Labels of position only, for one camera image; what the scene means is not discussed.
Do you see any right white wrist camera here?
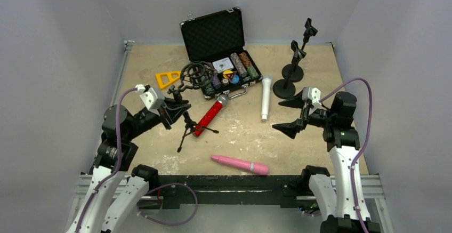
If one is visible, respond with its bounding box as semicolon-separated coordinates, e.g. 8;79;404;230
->
302;87;321;106

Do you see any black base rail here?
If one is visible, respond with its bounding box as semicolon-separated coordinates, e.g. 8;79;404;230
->
139;175;317;211

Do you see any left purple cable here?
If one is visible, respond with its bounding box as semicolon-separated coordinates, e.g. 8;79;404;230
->
72;87;198;233

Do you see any white playing card box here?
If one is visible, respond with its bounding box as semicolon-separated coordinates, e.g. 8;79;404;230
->
212;57;234;74

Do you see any black round-base stand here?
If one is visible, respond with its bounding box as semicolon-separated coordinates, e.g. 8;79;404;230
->
272;40;307;100
281;18;318;83

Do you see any far black round-base stand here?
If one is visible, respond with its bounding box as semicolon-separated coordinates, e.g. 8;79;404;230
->
281;18;318;83

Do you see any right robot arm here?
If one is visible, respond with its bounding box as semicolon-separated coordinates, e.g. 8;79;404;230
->
273;87;382;232

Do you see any yellow triangular plastic frame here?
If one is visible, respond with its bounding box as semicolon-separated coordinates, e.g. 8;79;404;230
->
155;71;181;90

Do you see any near black round-base stand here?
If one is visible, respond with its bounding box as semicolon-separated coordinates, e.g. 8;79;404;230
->
272;40;307;100

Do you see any black poker chip case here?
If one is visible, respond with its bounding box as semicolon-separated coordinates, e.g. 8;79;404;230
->
180;7;263;100

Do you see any red glitter microphone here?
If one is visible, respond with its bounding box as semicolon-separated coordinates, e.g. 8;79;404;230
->
193;94;229;137

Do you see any pink microphone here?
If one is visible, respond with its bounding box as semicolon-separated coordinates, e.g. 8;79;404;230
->
211;155;269;175

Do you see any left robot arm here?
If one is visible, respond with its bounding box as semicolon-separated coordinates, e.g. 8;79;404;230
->
67;104;190;232

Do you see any black tripod microphone stand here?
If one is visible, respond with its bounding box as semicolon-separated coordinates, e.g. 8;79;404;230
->
167;61;219;153

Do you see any aluminium corner rail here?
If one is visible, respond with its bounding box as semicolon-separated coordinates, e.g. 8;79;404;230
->
110;40;135;106

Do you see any white microphone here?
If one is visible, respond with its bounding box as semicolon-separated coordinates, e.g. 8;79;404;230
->
261;75;272;122

